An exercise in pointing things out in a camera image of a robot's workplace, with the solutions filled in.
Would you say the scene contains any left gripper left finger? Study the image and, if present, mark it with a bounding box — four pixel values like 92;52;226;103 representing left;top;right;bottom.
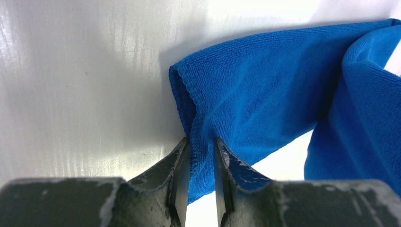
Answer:
128;137;191;227

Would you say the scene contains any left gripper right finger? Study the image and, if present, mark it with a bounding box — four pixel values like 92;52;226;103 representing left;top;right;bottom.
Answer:
214;137;273;227

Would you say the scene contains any blue towel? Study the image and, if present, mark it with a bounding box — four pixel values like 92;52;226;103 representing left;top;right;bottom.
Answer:
168;19;401;203

